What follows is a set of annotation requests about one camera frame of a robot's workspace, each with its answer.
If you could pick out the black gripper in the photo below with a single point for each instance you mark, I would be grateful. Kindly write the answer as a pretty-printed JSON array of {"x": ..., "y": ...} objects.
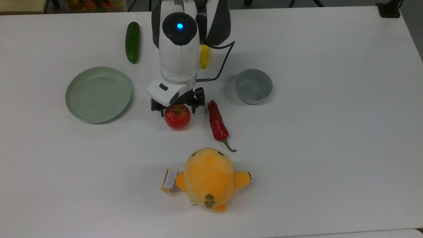
[{"x": 193, "y": 97}]

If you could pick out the white paper hang tag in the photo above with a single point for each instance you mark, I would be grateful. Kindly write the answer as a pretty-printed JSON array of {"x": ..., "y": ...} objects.
[{"x": 170, "y": 179}]

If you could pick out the black tripod legs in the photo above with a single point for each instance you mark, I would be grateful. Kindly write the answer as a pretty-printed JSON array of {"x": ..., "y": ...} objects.
[{"x": 318, "y": 3}]

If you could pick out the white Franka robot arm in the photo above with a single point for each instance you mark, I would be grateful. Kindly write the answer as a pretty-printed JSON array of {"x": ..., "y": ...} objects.
[{"x": 178, "y": 56}]

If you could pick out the beige board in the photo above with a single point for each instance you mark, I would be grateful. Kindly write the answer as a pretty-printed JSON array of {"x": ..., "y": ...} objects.
[{"x": 21, "y": 6}]

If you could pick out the yellow banana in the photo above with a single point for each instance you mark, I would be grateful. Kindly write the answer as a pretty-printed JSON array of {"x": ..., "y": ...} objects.
[{"x": 205, "y": 56}]

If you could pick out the grey round bowl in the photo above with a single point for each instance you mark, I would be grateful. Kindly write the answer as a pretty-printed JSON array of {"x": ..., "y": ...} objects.
[{"x": 253, "y": 86}]

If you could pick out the red apple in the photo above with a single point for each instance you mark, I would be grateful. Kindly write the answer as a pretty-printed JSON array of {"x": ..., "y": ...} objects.
[{"x": 177, "y": 118}]

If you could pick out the orange plush toy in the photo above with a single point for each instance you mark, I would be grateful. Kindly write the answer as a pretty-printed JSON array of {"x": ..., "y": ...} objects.
[{"x": 209, "y": 177}]

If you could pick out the red chili pepper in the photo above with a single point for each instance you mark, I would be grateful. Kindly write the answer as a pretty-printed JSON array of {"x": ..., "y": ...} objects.
[{"x": 217, "y": 122}]

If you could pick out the green cucumber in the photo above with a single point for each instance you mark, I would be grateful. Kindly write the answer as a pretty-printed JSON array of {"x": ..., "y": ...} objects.
[{"x": 132, "y": 42}]

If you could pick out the black table clamp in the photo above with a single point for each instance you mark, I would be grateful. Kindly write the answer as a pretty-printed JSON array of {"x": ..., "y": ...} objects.
[{"x": 389, "y": 9}]

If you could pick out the clear box of toy fruit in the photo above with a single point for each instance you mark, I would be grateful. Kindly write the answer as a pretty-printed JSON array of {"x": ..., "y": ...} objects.
[{"x": 96, "y": 4}]

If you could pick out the pale green round plate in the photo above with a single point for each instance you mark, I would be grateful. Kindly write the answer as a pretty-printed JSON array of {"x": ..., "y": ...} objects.
[{"x": 98, "y": 95}]

